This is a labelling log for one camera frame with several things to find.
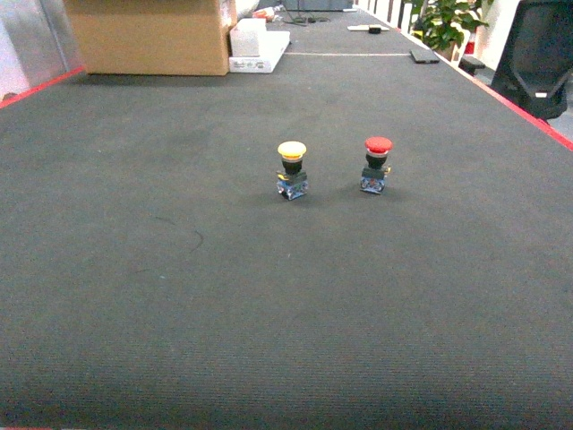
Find yellow mushroom push button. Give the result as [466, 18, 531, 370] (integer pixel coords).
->
[277, 141, 308, 201]

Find red mushroom push button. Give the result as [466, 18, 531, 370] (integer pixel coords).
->
[360, 136, 393, 195]

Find white flat carton box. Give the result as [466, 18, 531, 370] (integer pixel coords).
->
[229, 31, 290, 73]

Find small white box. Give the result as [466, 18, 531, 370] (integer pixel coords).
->
[230, 18, 267, 57]

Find large cardboard box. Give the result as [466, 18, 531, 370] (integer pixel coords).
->
[64, 0, 237, 76]

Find black flat device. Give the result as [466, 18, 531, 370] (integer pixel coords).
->
[410, 48, 440, 65]

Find green potted plant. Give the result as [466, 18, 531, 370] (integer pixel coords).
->
[405, 0, 492, 64]

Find black office chair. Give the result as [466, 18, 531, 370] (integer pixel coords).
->
[475, 1, 572, 121]

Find black cables on table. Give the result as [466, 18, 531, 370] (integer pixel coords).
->
[280, 9, 331, 28]

